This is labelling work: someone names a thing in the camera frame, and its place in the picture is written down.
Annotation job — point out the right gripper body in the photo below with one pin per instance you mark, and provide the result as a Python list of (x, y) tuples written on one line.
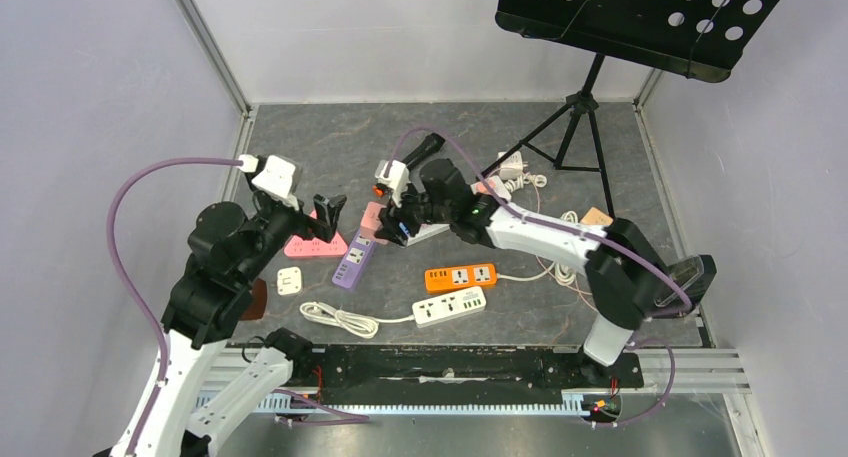
[(403, 212)]

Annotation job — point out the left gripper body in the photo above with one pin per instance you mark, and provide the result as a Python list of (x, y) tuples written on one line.
[(277, 222)]

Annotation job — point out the pink cube socket adapter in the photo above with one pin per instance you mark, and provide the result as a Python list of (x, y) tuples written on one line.
[(370, 222)]

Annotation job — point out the tan cube socket adapter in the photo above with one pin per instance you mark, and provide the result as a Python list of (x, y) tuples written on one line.
[(596, 217)]

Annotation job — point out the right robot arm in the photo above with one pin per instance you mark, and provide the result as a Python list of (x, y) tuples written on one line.
[(628, 282)]

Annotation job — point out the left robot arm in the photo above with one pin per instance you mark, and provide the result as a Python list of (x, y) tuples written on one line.
[(229, 250)]

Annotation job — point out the white multicolour power strip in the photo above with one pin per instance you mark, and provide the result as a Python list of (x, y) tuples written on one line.
[(466, 208)]

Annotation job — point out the pink triangular socket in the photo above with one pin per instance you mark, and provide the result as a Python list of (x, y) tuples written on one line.
[(299, 248)]

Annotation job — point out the purple power strip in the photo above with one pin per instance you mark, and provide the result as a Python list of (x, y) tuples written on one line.
[(352, 266)]

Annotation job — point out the white square adapter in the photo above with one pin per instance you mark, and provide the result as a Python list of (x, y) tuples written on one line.
[(289, 281)]

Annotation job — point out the orange power strip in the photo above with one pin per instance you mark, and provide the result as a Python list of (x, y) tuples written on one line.
[(449, 279)]

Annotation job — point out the black microphone orange end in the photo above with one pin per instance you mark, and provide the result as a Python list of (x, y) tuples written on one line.
[(430, 145)]

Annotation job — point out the white small power strip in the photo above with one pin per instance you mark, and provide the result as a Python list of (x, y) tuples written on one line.
[(449, 306)]

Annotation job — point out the left metronome brown base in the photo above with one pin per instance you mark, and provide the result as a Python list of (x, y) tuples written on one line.
[(257, 308)]

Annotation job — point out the white cube socket adapter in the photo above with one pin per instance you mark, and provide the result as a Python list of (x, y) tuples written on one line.
[(512, 168)]

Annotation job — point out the black music stand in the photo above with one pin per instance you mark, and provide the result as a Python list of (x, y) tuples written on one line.
[(697, 39)]

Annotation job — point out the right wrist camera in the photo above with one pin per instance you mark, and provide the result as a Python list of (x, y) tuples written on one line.
[(392, 178)]

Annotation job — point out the white cord small strip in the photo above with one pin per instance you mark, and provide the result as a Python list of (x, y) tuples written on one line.
[(362, 326)]

